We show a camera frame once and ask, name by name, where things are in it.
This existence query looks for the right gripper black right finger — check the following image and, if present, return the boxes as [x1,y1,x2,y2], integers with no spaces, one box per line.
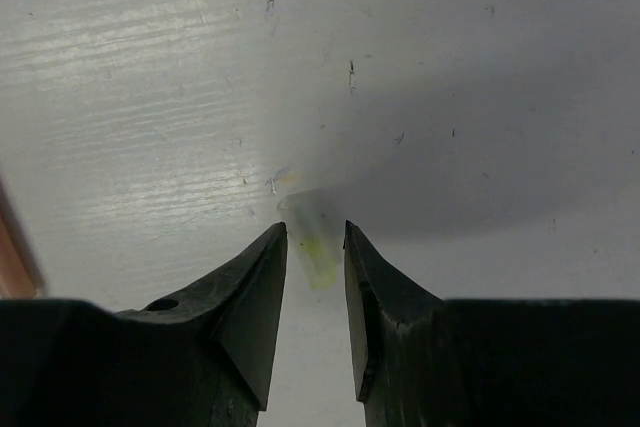
[344,223,639,426]

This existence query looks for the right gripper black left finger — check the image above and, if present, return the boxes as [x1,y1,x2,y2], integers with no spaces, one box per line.
[1,223,287,426]

